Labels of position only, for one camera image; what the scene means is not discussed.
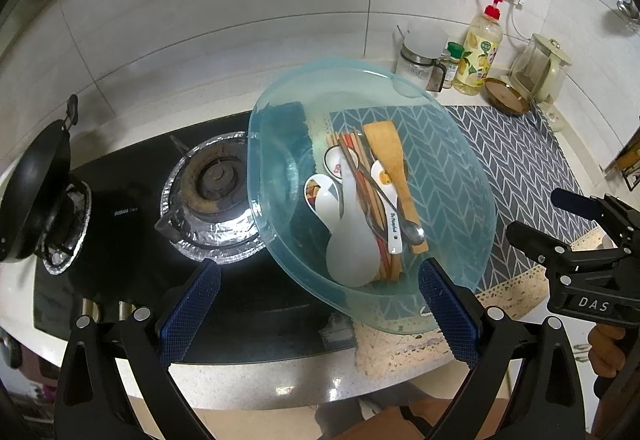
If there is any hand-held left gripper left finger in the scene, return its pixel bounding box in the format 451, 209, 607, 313
52, 257, 223, 440

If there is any teal plastic basin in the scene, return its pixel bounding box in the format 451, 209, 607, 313
247, 56, 497, 336

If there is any white plastic rice paddle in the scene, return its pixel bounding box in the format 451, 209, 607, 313
325, 175, 383, 288

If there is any green-capped spice jar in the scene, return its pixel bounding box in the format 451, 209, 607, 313
442, 42, 463, 90

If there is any foil-lined stove burner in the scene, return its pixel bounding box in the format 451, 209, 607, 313
155, 130, 271, 266
40, 177, 93, 276

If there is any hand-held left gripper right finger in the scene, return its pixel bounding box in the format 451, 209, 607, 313
417, 257, 588, 440

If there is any wooden spatula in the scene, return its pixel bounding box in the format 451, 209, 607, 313
362, 120, 430, 256

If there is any person's right hand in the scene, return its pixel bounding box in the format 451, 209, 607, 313
587, 323, 632, 379

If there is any white ceramic spoon red print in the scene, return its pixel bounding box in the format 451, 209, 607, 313
324, 146, 353, 181

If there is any ceramic spoon red geometric pattern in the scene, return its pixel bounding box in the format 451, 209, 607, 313
303, 173, 346, 226

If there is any glass salt jar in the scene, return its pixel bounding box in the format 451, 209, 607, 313
396, 43, 436, 88

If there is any grey chevron mat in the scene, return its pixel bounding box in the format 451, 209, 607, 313
327, 104, 608, 301

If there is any black wok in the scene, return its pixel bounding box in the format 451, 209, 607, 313
0, 94, 81, 263

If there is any black glass gas stove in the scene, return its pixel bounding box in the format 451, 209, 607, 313
30, 110, 361, 366

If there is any white plastic cup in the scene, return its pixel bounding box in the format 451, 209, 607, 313
404, 25, 449, 64

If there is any speckled beige mat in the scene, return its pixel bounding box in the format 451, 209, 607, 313
352, 225, 606, 378

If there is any wooden rack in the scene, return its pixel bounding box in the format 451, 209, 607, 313
602, 120, 640, 191

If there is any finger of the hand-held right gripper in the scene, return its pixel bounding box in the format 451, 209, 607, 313
505, 219, 634, 272
549, 187, 640, 247

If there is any yellow liquid bottle red cap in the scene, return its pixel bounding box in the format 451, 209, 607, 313
452, 0, 503, 96

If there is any glass kettle cream lid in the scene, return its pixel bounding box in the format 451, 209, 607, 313
507, 33, 571, 106

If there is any metal wall hook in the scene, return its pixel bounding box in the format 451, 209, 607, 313
616, 0, 640, 27

